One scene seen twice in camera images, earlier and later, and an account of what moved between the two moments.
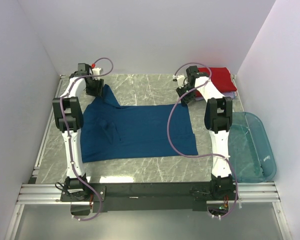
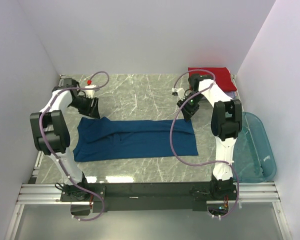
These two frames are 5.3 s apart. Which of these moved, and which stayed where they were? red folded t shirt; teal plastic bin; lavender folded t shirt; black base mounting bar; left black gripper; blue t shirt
Moved: blue t shirt; left black gripper
Stayed: lavender folded t shirt; red folded t shirt; black base mounting bar; teal plastic bin
